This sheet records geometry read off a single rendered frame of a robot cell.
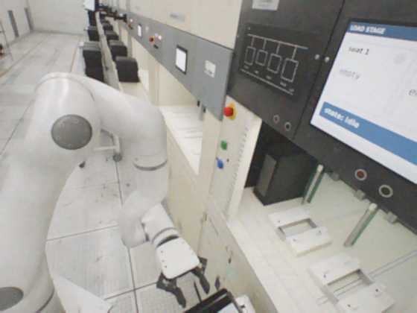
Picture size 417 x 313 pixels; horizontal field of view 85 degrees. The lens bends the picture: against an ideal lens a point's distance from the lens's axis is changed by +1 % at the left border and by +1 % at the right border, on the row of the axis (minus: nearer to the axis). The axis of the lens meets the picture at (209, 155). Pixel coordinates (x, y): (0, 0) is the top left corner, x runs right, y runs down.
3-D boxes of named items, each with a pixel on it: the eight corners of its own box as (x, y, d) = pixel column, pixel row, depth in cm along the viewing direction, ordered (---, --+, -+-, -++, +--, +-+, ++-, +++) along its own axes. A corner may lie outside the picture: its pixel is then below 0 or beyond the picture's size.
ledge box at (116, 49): (109, 58, 393) (107, 42, 379) (126, 59, 405) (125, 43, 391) (111, 62, 371) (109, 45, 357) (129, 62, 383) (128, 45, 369)
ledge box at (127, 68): (115, 76, 304) (114, 55, 291) (137, 77, 315) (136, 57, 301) (116, 82, 281) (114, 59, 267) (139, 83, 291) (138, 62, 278)
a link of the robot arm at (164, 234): (177, 241, 74) (181, 247, 72) (151, 251, 70) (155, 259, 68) (179, 223, 70) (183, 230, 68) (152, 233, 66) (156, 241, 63)
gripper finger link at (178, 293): (174, 283, 60) (185, 308, 56) (162, 289, 58) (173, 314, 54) (175, 276, 58) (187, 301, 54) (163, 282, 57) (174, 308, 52)
